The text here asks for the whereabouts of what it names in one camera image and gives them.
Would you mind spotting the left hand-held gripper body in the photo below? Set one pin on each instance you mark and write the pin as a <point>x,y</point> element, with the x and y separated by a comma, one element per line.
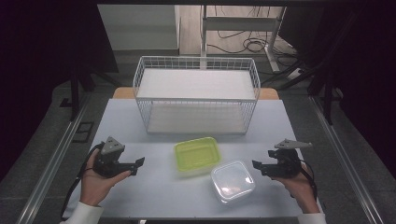
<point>109,158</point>

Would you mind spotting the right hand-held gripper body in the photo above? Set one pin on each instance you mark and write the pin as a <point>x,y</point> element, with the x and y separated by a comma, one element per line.
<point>285,163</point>

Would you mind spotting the clear-lid plastic food container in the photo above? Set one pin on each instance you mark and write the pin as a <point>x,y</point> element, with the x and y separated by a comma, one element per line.
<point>233,182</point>

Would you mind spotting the green-lid plastic food container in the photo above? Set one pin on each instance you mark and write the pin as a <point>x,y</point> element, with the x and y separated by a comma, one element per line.
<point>196,155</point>

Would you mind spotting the person's right hand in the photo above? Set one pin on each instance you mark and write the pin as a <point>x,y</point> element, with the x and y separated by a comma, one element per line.
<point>295,189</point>

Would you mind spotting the person's left hand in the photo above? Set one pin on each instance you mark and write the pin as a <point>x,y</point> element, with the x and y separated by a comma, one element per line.
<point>96,186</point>

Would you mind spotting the pale table cover sheet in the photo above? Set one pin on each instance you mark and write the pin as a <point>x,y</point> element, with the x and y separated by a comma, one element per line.
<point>149,193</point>

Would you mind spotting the black metal stand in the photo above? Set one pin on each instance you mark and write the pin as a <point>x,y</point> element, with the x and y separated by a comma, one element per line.
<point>327,102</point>
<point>74,93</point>

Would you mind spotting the white power strip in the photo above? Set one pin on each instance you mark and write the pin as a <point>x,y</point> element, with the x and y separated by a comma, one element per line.
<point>295,73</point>

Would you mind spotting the white cabinet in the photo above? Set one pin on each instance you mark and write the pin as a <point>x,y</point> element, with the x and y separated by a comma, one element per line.
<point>140,28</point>

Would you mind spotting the black floor bracket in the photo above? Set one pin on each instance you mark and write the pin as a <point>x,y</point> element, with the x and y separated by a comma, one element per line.
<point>83,132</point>

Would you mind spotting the aluminium rail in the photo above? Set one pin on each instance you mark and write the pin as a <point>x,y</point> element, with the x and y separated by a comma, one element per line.
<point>345,158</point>
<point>53,158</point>

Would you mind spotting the white desk frame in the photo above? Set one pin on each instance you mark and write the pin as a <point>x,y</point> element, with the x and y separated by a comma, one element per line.
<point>239,23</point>

